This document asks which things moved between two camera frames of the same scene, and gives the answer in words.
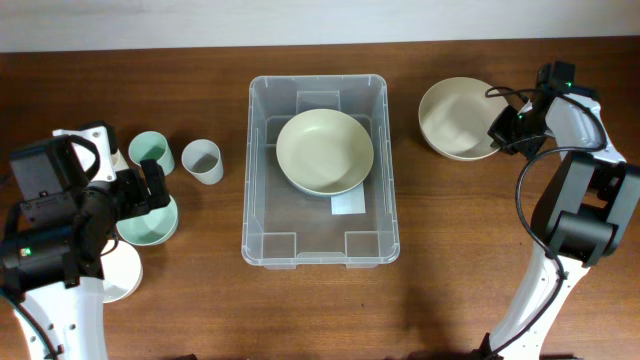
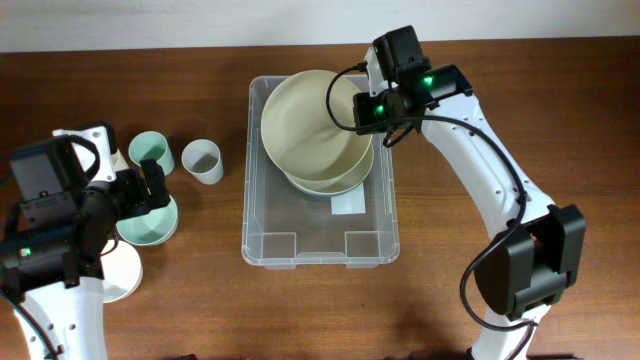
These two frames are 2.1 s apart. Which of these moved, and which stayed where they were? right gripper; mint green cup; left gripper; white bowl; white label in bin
Moved: right gripper
Stayed: white label in bin; white bowl; mint green cup; left gripper
